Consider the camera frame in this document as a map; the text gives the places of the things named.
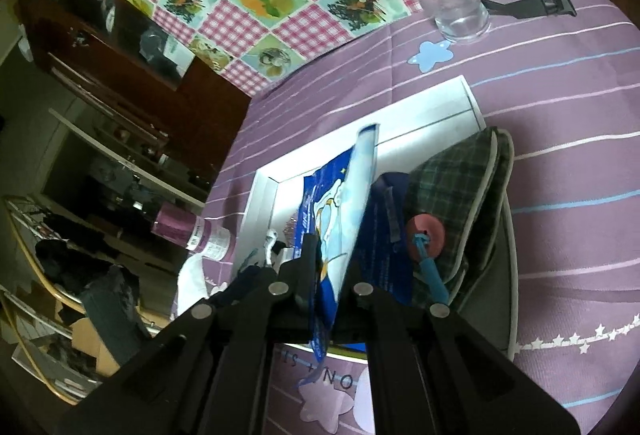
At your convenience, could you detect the blue printed packet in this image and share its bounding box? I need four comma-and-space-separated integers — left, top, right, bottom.
295, 124, 418, 366

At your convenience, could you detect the brown cardboard box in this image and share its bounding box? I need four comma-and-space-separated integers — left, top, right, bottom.
60, 315, 123, 378

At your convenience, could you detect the white cardboard box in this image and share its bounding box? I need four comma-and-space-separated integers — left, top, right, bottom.
232, 75, 521, 363

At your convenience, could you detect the white crumpled tissue paper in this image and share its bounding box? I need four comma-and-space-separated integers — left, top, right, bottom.
172, 255, 236, 322

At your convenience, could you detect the green plaid pouch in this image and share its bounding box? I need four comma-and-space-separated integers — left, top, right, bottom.
400, 127, 518, 361

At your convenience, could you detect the purple bottle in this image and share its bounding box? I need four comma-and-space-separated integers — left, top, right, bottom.
151, 207, 236, 262

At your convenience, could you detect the brown wooden cabinet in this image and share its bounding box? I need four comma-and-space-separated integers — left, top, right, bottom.
20, 0, 253, 206

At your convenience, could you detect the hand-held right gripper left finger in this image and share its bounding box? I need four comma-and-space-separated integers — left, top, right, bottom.
52, 234, 321, 435

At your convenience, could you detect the white plush toy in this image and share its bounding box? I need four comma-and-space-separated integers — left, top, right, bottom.
262, 227, 290, 272

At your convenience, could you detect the pink round toy blue handle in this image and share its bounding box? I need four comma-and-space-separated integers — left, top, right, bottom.
404, 214, 451, 306

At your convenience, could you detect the purple striped sheet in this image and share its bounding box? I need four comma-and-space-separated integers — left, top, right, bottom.
200, 0, 640, 435

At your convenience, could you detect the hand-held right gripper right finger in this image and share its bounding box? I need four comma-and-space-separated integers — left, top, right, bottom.
335, 260, 583, 435

